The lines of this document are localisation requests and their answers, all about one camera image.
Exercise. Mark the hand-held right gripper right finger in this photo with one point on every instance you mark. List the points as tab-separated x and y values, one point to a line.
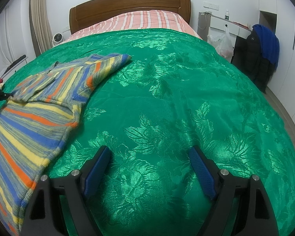
202	174

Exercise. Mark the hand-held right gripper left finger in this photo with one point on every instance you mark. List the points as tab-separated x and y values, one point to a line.
98	174

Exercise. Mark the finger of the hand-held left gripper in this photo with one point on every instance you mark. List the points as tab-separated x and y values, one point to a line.
6	95

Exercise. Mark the striped knit sweater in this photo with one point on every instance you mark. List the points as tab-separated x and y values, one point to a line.
27	127

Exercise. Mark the black stick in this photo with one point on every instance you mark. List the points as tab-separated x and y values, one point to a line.
17	62

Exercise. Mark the white sheer curtain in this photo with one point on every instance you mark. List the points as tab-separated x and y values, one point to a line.
12	34

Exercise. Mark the white desk fan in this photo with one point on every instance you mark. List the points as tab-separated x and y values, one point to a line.
56	38

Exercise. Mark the green floral blanket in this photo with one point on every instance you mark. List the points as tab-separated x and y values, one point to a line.
174	103

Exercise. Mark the beige curtain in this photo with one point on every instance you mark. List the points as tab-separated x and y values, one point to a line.
40	17

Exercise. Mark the black jacket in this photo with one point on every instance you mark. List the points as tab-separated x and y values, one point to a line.
250	56

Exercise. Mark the white plastic bag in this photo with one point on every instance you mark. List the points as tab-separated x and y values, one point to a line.
222	44

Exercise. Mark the blue garment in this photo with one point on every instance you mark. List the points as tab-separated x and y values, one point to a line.
268	44

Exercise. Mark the white wardrobe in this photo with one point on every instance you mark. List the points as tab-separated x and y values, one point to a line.
290	54

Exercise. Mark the white desk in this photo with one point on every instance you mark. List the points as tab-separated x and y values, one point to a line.
226	27

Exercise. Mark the brown wooden headboard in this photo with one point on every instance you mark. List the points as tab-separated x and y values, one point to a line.
127	5

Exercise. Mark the pink striped bedsheet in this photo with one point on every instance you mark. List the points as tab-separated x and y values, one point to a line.
142	21

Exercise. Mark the clear water bottle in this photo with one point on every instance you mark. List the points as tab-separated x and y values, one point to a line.
227	14

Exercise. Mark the white wall outlet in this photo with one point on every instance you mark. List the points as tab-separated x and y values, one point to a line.
211	5

